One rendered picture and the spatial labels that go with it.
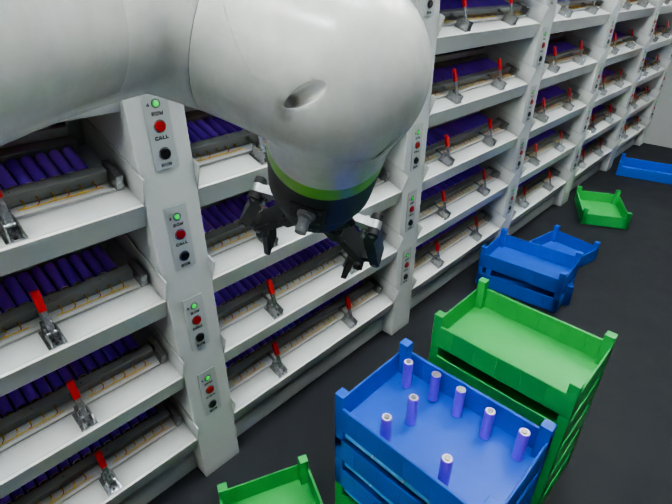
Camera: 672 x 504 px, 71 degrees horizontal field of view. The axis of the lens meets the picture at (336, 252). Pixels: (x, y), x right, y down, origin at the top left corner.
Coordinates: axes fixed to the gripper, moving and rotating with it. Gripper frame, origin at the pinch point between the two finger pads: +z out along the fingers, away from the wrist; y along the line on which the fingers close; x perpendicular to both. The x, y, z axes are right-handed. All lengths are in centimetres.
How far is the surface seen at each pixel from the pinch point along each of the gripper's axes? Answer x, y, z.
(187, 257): 0.1, -21.4, 24.0
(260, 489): -37, 3, 60
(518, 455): -15.5, 41.7, 21.5
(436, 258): 43, 38, 94
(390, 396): -11.7, 21.6, 33.9
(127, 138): 10.6, -31.5, 6.4
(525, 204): 90, 77, 121
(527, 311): 16, 49, 42
